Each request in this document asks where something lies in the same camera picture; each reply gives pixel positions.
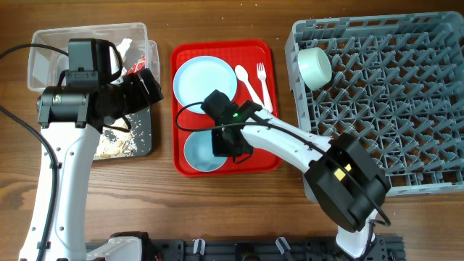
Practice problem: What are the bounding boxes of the light blue bowl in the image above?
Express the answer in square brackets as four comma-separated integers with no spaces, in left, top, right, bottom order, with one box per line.
[184,130,228,172]

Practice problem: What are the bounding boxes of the food scraps rice and nuts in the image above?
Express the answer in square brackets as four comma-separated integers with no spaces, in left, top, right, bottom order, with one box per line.
[94,116,138,160]

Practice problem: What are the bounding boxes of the white plastic spoon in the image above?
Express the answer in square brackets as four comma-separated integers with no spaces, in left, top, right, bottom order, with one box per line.
[234,65,264,107]

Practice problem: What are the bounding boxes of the grey dishwasher rack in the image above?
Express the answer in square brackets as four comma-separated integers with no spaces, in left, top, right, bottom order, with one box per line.
[285,12,463,196]

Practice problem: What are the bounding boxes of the black food waste tray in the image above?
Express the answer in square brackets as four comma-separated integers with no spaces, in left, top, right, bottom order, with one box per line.
[92,107,153,161]

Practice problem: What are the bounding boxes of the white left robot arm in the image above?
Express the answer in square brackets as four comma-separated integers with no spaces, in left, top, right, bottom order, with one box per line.
[18,69,163,260]

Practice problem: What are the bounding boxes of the light blue plate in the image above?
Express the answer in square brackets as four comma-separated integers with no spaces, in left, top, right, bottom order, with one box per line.
[173,56,238,107]

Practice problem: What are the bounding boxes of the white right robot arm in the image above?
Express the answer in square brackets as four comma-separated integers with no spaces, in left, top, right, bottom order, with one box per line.
[202,101,391,260]

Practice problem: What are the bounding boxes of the mint green bowl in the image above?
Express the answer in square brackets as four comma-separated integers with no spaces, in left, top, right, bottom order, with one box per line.
[297,47,332,91]

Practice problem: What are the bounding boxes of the red snack wrapper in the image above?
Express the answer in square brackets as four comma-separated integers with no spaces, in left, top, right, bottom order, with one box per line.
[126,56,146,75]

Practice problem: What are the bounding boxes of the white crumpled napkin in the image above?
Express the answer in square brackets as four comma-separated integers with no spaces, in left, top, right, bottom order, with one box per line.
[112,38,133,73]

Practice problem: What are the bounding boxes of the white plastic fork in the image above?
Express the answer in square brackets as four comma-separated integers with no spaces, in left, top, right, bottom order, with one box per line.
[257,62,273,112]

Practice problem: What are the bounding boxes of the clear plastic waste bin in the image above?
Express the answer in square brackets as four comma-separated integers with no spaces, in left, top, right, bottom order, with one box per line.
[28,22,160,93]

